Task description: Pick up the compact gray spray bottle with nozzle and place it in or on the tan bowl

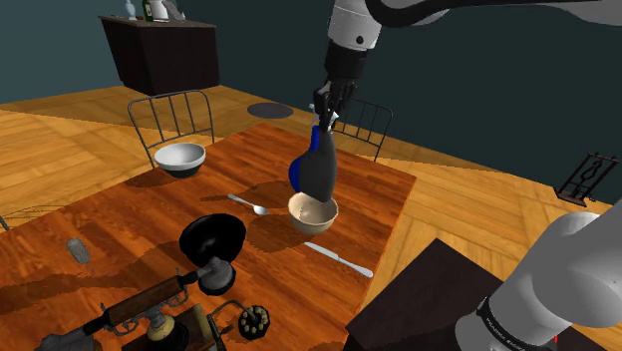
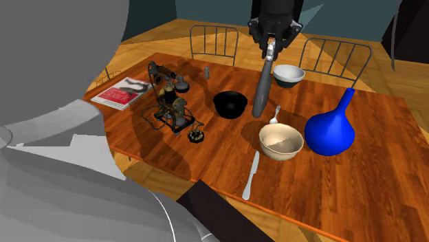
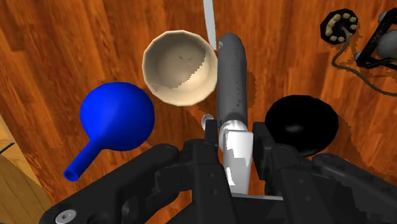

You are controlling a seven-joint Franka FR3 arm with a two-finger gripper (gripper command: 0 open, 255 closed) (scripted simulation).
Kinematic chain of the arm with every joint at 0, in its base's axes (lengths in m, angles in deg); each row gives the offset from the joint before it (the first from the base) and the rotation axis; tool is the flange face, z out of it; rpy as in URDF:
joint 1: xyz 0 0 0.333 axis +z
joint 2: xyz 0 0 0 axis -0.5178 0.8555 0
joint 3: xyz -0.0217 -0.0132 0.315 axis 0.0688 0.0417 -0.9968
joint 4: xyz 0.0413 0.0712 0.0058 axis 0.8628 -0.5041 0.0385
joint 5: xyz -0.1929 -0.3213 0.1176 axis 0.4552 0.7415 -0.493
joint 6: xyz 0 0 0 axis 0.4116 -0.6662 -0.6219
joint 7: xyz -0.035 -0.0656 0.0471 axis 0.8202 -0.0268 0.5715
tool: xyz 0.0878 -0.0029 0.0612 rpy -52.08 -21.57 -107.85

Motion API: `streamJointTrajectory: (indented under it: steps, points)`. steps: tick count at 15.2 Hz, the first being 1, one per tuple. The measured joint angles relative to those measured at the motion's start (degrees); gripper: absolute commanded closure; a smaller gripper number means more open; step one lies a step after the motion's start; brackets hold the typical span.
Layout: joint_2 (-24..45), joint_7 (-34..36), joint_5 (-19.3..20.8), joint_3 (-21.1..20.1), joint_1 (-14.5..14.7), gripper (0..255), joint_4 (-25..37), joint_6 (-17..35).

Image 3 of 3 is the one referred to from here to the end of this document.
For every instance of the thin white strip utensil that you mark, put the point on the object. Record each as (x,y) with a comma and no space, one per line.
(210,21)

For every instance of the beige bowl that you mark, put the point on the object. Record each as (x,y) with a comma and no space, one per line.
(178,66)

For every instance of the black bowl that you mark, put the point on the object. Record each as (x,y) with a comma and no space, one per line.
(299,124)

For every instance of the blue round flask vase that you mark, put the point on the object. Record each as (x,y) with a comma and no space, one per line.
(118,116)

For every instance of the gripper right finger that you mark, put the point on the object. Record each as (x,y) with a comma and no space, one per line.
(341,192)

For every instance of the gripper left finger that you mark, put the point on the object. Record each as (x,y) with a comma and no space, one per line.
(124,183)

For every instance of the black frame with grey balls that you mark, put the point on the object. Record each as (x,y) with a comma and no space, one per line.
(370,46)

